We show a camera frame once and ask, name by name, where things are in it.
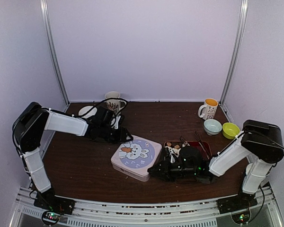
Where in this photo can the left aluminium frame post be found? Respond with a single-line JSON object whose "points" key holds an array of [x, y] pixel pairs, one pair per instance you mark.
{"points": [[53, 54]]}

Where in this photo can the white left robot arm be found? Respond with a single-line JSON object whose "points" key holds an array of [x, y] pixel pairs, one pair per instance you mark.
{"points": [[28, 128]]}

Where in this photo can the bunny print tin lid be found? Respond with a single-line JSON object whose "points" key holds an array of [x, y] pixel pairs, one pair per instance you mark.
{"points": [[137, 155]]}

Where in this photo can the aluminium frame post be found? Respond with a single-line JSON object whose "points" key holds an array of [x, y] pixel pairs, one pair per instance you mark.
{"points": [[53, 54], [236, 49]]}

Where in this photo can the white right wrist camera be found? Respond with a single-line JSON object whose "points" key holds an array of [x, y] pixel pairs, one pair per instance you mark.
{"points": [[173, 153]]}

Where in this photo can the white bowl green rim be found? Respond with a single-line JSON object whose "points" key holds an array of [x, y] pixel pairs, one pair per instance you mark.
{"points": [[87, 111]]}

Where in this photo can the lime green bowl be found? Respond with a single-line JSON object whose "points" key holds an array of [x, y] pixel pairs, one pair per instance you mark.
{"points": [[230, 130]]}

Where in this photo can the white mug yellow inside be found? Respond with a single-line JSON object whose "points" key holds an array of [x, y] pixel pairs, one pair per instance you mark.
{"points": [[208, 109]]}

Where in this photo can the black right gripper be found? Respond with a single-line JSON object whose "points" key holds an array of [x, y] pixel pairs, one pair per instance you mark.
{"points": [[164, 173]]}

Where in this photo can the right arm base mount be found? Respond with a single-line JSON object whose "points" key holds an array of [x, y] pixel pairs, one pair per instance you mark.
{"points": [[239, 208]]}

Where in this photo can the beige floral mug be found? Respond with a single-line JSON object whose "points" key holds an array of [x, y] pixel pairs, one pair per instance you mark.
{"points": [[114, 102]]}

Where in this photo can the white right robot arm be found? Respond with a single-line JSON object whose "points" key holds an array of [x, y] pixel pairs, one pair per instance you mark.
{"points": [[263, 140]]}

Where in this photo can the metal front rail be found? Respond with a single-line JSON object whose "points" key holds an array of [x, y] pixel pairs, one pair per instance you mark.
{"points": [[203, 213]]}

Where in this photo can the metal serving tongs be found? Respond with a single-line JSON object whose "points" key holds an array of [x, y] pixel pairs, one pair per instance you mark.
{"points": [[206, 151]]}

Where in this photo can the right aluminium frame post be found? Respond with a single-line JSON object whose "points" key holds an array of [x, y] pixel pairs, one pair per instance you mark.
{"points": [[236, 49]]}

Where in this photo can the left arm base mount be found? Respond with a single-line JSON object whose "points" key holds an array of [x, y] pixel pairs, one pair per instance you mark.
{"points": [[54, 211]]}

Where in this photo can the red chocolate tray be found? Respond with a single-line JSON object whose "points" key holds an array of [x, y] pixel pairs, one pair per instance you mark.
{"points": [[175, 143]]}

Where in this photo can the light blue bowl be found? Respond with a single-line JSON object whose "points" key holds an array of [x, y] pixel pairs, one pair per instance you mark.
{"points": [[212, 127]]}

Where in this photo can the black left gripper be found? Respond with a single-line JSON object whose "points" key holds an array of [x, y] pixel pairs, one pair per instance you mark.
{"points": [[122, 136]]}

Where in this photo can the white divided tin box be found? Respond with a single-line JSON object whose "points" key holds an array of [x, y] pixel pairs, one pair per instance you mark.
{"points": [[133, 175]]}

